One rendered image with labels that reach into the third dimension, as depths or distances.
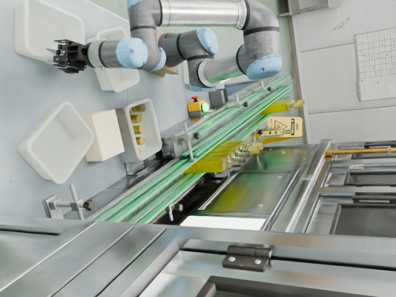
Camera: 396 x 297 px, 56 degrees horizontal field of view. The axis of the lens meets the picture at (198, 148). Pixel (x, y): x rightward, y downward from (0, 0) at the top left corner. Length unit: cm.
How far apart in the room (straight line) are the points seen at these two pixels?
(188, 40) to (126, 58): 65
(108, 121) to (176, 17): 45
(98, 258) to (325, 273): 31
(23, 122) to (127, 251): 74
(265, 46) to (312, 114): 641
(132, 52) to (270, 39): 46
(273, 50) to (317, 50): 618
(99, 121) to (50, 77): 21
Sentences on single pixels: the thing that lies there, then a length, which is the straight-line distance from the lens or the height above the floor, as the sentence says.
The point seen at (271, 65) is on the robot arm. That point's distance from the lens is 121.
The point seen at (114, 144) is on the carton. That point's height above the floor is 83.
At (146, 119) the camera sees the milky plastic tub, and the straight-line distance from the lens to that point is 157.
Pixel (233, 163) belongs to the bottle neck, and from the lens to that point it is 155.
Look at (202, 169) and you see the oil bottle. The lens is 161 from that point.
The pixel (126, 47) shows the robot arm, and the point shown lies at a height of 114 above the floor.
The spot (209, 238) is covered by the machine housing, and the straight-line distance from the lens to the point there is 55.
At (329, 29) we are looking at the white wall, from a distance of 734.
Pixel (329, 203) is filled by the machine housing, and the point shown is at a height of 148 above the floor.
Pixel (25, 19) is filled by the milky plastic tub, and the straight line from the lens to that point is 121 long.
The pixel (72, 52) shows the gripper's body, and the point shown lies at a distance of 110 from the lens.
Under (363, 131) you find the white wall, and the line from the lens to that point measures 757.
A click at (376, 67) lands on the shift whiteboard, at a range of 731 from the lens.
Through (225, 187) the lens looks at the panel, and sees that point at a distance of 168.
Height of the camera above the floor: 173
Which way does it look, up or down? 29 degrees down
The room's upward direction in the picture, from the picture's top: 87 degrees clockwise
